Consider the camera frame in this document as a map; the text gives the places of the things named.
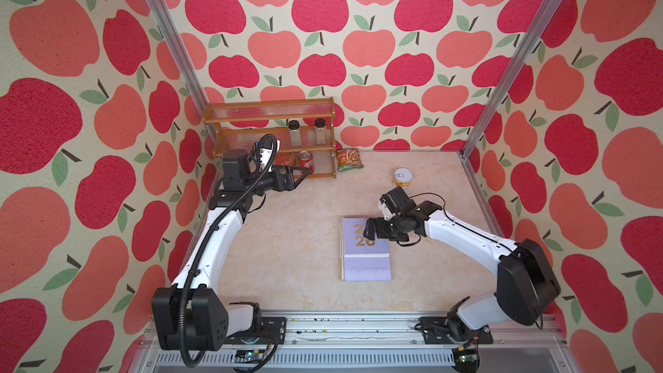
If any right glass spice jar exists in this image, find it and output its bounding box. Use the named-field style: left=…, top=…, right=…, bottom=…
left=314, top=117, right=326, bottom=146

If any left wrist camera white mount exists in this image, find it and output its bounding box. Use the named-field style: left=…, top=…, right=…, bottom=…
left=256, top=140, right=281, bottom=169

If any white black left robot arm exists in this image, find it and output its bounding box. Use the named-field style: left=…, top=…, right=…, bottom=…
left=151, top=134, right=311, bottom=372

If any glass spice jar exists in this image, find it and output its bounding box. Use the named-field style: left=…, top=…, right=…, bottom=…
left=314, top=117, right=326, bottom=146
left=288, top=119, right=301, bottom=148

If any wooden three-tier shelf rack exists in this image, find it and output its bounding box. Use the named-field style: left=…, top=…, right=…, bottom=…
left=203, top=97, right=338, bottom=187

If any purple calendar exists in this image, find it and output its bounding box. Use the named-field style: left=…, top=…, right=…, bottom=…
left=345, top=217, right=392, bottom=283

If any green orange snack packet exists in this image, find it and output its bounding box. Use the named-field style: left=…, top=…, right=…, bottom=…
left=337, top=148, right=364, bottom=172

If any flat red tin can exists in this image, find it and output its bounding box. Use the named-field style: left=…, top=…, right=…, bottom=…
left=274, top=152, right=297, bottom=167

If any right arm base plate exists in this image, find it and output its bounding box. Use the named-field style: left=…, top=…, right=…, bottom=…
left=414, top=317, right=494, bottom=346

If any aluminium corner post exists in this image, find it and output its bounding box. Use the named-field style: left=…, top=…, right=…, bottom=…
left=459, top=0, right=563, bottom=162
left=146, top=0, right=209, bottom=117

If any small yellow pull-tab can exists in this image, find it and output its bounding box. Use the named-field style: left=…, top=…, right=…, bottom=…
left=393, top=168, right=414, bottom=188

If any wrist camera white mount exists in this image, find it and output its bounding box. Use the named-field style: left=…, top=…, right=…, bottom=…
left=256, top=140, right=281, bottom=169
left=378, top=200, right=395, bottom=221

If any aluminium front rail frame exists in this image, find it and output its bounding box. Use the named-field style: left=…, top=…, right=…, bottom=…
left=126, top=310, right=578, bottom=373

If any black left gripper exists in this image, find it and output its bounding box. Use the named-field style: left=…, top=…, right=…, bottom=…
left=244, top=161, right=309, bottom=196

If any right aluminium corner post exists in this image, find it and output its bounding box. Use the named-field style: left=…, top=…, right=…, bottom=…
left=459, top=0, right=563, bottom=162

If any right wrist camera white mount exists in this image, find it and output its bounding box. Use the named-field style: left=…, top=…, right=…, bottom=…
left=378, top=200, right=395, bottom=221

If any pink calendar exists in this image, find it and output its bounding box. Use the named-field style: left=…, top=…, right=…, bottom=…
left=339, top=217, right=346, bottom=281

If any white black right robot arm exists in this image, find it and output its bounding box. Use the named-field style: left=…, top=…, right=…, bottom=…
left=363, top=188, right=561, bottom=345

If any left glass spice jar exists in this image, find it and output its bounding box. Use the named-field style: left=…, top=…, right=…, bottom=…
left=288, top=119, right=301, bottom=148

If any red soda can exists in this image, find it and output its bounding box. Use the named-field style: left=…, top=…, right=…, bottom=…
left=297, top=151, right=314, bottom=174

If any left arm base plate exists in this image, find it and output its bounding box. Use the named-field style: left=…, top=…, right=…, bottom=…
left=224, top=317, right=288, bottom=345

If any left aluminium corner post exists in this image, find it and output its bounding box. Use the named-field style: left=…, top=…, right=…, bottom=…
left=146, top=0, right=209, bottom=117

